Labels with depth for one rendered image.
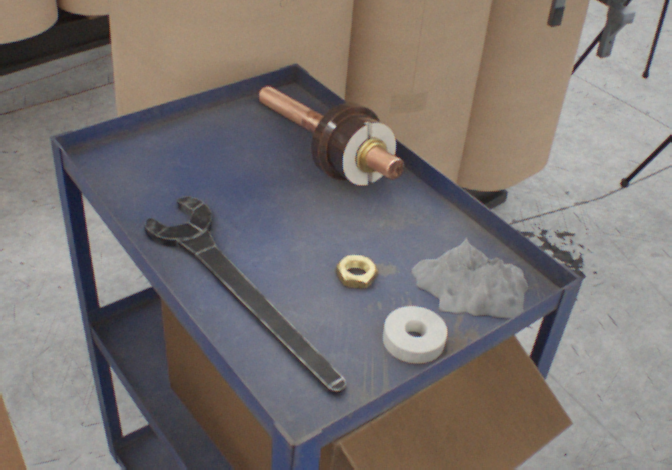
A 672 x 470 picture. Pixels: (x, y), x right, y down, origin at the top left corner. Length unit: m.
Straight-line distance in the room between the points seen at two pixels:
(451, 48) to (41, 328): 1.25
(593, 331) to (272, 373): 1.53
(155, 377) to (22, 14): 1.95
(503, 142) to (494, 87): 0.18
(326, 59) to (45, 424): 1.06
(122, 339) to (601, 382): 1.27
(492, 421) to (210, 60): 0.81
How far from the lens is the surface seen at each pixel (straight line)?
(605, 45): 1.51
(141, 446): 1.76
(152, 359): 1.40
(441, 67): 1.83
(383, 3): 1.70
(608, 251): 2.60
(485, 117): 2.20
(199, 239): 1.03
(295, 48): 1.50
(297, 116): 1.22
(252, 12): 1.41
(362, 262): 1.01
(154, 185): 1.15
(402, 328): 0.93
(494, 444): 1.00
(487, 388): 1.01
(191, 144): 1.23
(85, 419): 1.98
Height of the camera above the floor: 1.56
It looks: 38 degrees down
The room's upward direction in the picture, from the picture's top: 5 degrees clockwise
